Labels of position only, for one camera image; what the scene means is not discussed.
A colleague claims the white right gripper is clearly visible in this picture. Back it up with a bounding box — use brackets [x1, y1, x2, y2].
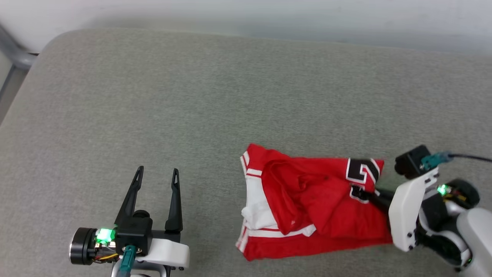
[370, 169, 440, 253]

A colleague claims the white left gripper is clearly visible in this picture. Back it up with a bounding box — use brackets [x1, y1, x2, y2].
[114, 166, 190, 270]

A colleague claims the red and white jersey garment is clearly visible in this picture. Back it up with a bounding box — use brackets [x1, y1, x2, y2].
[235, 143, 394, 262]

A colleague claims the grey metal frame pipe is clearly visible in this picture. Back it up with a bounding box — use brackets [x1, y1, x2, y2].
[0, 24, 39, 70]

